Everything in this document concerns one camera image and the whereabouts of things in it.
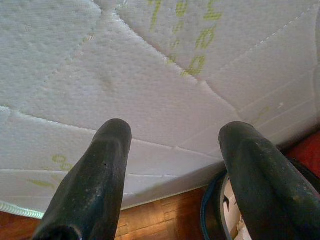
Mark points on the black round bin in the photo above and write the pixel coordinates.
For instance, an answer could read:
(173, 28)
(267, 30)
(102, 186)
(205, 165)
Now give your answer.
(212, 205)

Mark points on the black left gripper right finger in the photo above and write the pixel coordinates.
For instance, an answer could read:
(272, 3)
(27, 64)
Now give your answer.
(265, 185)

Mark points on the white printed packaging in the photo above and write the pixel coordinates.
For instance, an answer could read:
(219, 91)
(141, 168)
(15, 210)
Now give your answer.
(231, 207)

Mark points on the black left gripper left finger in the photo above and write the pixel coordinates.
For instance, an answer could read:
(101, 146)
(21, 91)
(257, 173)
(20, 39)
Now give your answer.
(97, 175)

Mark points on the white quilted mattress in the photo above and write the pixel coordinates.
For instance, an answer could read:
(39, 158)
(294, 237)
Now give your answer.
(125, 87)

